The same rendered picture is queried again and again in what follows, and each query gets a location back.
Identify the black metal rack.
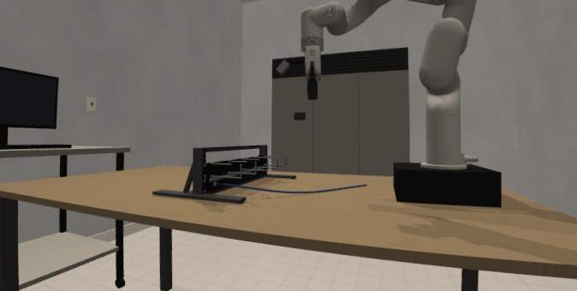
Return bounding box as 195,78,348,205
152,145,296,204

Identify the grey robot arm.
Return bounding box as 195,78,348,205
300,0,479,169

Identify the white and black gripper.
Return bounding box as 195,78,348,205
301,45,324,99

